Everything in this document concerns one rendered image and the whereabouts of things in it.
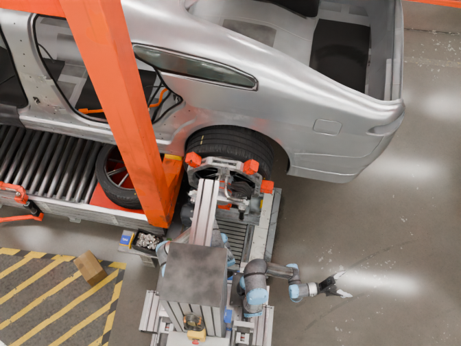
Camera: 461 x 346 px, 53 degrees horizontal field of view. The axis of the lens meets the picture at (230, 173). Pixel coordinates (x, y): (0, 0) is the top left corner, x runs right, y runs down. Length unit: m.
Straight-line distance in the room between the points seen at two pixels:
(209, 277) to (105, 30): 1.05
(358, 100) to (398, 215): 1.85
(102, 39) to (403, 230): 3.30
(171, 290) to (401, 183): 3.13
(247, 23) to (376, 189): 1.92
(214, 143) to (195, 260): 1.39
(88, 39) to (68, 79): 2.28
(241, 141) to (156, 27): 0.96
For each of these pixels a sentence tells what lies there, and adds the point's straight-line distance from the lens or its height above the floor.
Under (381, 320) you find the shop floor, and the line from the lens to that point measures 4.18.
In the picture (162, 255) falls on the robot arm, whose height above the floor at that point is 1.04.
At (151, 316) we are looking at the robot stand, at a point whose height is 0.74.
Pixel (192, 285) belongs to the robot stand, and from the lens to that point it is 1.96.
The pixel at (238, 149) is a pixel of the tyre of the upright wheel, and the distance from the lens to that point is 3.20.
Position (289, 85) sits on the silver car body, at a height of 1.73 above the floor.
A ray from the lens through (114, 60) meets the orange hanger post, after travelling 2.00.
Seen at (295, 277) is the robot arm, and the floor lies 1.15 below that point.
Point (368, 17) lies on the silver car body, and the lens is 4.52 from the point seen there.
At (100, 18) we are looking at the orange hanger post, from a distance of 1.85.
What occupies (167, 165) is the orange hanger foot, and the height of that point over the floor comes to 0.68.
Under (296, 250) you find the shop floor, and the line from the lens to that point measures 4.17.
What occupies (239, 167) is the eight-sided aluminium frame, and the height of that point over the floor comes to 1.12.
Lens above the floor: 3.92
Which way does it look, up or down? 63 degrees down
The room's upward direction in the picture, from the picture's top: 1 degrees clockwise
